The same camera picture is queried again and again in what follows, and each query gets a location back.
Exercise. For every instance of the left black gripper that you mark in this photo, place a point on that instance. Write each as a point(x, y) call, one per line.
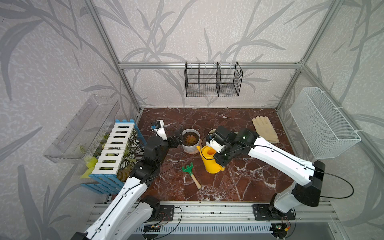
point(179, 139)

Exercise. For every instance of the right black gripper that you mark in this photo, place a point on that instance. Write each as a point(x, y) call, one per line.
point(221, 162)

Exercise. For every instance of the yellow plastic watering can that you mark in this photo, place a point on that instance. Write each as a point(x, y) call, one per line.
point(207, 155)

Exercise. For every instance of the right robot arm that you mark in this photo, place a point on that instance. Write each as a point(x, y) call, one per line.
point(307, 176)

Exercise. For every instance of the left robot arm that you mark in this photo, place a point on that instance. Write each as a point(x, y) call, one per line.
point(120, 220)

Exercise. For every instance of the white pot orange succulent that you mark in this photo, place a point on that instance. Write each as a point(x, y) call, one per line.
point(190, 140)

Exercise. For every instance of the cream gardening glove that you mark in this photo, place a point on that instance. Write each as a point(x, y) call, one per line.
point(265, 129)

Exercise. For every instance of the artificial leafy plants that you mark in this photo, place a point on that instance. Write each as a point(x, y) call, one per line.
point(118, 157)

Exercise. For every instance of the white and blue picket crate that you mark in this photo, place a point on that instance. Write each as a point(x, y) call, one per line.
point(108, 184)

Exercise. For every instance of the white mesh basket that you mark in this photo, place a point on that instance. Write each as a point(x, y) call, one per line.
point(326, 131)

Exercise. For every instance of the clear acrylic shelf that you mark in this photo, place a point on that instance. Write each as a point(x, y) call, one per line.
point(82, 136)

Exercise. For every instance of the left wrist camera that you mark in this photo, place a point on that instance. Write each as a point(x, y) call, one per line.
point(158, 127)

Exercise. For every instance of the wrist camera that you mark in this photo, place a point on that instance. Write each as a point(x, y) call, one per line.
point(214, 145)
point(158, 127)

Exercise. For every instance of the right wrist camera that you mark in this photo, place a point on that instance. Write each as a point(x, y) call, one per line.
point(214, 145)

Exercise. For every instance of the green toy rake wooden handle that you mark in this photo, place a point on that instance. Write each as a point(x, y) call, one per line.
point(188, 169)

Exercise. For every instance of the black wire basket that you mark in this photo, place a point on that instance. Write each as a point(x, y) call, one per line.
point(212, 80)

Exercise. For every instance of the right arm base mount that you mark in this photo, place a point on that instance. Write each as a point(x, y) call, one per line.
point(262, 212)

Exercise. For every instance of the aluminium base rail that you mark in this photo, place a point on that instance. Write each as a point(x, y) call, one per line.
point(243, 212)

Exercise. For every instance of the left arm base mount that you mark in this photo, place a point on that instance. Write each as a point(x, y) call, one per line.
point(162, 213)

